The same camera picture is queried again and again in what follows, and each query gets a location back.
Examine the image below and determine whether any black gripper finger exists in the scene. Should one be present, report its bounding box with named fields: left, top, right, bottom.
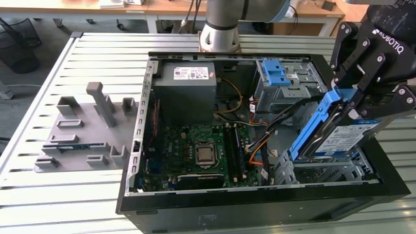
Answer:
left=328, top=21, right=391, bottom=93
left=347, top=79, right=416, bottom=119

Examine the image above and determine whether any hard disk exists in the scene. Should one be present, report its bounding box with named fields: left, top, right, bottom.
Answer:
left=287, top=87, right=383, bottom=161

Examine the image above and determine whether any red yellow black power wire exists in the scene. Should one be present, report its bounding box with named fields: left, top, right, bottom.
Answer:
left=248, top=141, right=271, bottom=167

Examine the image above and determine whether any metal disk bay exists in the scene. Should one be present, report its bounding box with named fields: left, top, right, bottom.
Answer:
left=275, top=146, right=382, bottom=186

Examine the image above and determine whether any brown cardboard box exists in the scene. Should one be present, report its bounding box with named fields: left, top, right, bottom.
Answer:
left=271, top=23, right=323, bottom=37

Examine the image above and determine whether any grey metal drive cage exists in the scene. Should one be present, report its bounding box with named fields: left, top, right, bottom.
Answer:
left=254, top=58, right=328, bottom=114

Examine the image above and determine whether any installed RAM stick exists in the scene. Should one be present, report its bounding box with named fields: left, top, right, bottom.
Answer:
left=234, top=125, right=248, bottom=179

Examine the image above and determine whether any grey power supply unit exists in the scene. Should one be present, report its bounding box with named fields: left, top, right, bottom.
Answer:
left=152, top=62, right=218, bottom=126

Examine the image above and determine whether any black RAM slot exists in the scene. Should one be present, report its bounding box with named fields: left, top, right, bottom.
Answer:
left=223, top=123, right=236, bottom=182

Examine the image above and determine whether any silver CPU socket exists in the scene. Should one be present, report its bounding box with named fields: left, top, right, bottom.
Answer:
left=194, top=140, right=218, bottom=169

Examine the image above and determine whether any black open PC case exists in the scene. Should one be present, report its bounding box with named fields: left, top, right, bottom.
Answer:
left=116, top=51, right=411, bottom=234

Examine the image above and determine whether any green motherboard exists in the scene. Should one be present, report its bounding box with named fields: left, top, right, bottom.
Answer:
left=143, top=123, right=260, bottom=192

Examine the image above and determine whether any black graphics card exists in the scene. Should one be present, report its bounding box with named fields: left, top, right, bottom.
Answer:
left=178, top=172, right=226, bottom=190

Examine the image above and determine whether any grey plastic parts rack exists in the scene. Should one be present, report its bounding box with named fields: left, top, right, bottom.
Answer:
left=32, top=82, right=143, bottom=174

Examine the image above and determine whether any wooden desk white frame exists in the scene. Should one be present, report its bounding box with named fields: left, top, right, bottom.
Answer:
left=146, top=0, right=346, bottom=37
left=0, top=0, right=151, bottom=32

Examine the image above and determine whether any blue plastic drive bracket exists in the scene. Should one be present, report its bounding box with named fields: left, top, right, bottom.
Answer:
left=262, top=59, right=291, bottom=86

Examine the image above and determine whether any black wire waste basket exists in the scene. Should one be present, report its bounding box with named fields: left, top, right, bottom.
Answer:
left=0, top=18, right=43, bottom=74

